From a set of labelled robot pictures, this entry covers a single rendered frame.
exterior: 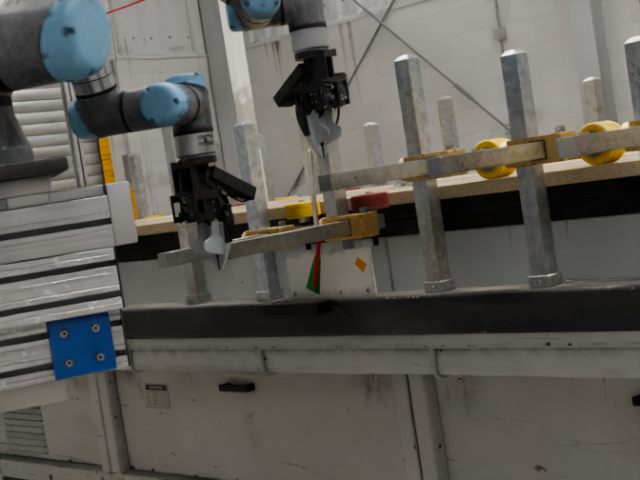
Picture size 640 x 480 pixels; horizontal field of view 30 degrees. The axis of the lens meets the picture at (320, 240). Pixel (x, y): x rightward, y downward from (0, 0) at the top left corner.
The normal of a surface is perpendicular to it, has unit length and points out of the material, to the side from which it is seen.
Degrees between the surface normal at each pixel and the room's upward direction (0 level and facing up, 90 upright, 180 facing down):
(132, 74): 90
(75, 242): 90
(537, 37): 90
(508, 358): 90
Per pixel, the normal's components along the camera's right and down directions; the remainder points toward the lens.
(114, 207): 0.29, 0.00
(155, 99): -0.23, 0.09
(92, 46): 0.94, -0.04
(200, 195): 0.69, -0.07
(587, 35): -0.67, 0.14
